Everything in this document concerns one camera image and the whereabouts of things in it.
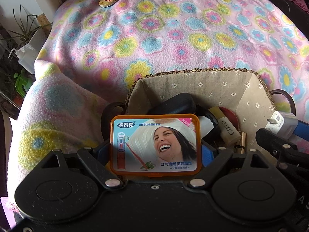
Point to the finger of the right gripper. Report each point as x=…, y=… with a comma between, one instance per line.
x=302, y=130
x=283, y=150

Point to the dark blue glasses case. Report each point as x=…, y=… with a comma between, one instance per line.
x=182, y=103

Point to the gold lipstick tube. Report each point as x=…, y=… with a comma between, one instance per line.
x=240, y=147

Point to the orange toothpaste tin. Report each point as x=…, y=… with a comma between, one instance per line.
x=155, y=145

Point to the white usb charger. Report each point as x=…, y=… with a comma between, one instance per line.
x=282, y=124

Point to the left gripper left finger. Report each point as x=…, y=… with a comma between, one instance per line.
x=95, y=160

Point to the white uk plug adapter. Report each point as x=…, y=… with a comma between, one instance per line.
x=206, y=126

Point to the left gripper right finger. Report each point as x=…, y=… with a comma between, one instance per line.
x=213, y=161

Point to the white and gold tube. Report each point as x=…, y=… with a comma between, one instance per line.
x=229, y=133

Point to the woven basket with fabric liner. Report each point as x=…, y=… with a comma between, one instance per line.
x=242, y=91

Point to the floral fleece blanket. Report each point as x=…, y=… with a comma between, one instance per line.
x=94, y=55

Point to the round maroon compact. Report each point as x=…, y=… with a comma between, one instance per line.
x=231, y=115

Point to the white squeeze bottle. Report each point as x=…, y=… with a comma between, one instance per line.
x=26, y=57

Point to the potted aloe plant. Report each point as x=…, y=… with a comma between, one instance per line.
x=28, y=24

